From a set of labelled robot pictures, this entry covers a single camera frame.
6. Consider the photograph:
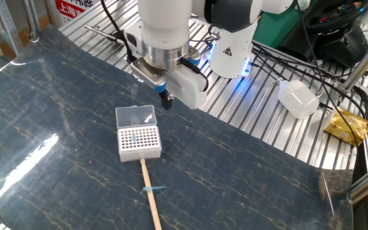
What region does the grey perforated shelf post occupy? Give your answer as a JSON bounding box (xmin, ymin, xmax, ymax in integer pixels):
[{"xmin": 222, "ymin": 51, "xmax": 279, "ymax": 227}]
[{"xmin": 0, "ymin": 0, "xmax": 24, "ymax": 56}]

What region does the gold foil snack packet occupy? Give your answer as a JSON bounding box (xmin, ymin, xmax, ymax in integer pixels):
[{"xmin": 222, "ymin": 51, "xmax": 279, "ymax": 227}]
[{"xmin": 323, "ymin": 107, "xmax": 368, "ymax": 147}]

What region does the long wooden stick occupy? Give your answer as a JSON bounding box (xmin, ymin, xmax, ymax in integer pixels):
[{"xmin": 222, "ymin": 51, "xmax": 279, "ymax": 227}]
[{"xmin": 139, "ymin": 158, "xmax": 163, "ymax": 230}]

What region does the black racing wheel controller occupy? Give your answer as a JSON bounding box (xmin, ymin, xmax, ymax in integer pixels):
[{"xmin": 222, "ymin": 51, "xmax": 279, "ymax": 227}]
[{"xmin": 279, "ymin": 0, "xmax": 368, "ymax": 68}]

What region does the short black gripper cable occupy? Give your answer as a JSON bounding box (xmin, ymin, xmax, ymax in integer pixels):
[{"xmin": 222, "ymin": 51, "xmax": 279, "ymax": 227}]
[{"xmin": 180, "ymin": 58, "xmax": 210, "ymax": 93}]

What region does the aluminium frame post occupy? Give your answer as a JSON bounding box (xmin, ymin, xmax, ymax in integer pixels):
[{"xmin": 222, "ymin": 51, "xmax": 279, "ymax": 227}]
[{"xmin": 340, "ymin": 27, "xmax": 368, "ymax": 93}]

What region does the green board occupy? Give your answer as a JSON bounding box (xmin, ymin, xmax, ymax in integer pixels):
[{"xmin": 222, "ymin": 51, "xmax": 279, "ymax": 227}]
[{"xmin": 252, "ymin": 11, "xmax": 302, "ymax": 58}]

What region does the dark marble pattern mat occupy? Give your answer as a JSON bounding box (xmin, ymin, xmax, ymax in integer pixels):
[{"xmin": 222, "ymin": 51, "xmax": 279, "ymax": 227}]
[{"xmin": 0, "ymin": 24, "xmax": 354, "ymax": 230}]

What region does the red white printed sign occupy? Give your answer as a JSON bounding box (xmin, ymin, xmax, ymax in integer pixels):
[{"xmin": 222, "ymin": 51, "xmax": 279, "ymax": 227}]
[{"xmin": 54, "ymin": 0, "xmax": 86, "ymax": 24}]

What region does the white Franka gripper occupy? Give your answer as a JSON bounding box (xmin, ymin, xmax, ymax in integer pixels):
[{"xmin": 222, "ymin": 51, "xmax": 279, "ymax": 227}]
[{"xmin": 159, "ymin": 65, "xmax": 208, "ymax": 111}]

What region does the black camera cable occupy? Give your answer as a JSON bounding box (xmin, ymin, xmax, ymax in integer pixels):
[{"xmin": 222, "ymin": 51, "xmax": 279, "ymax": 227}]
[{"xmin": 100, "ymin": 0, "xmax": 137, "ymax": 63}]

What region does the silver metal rod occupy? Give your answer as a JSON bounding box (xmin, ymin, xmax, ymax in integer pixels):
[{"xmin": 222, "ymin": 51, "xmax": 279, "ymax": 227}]
[{"xmin": 84, "ymin": 24, "xmax": 126, "ymax": 44}]

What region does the white pipette tip box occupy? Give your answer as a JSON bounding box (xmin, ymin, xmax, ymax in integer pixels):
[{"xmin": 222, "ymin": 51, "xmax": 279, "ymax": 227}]
[{"xmin": 115, "ymin": 105, "xmax": 163, "ymax": 163}]

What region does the steel tube pair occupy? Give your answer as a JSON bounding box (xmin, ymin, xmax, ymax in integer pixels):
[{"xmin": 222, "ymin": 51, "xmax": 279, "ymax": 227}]
[{"xmin": 22, "ymin": 0, "xmax": 41, "ymax": 42}]

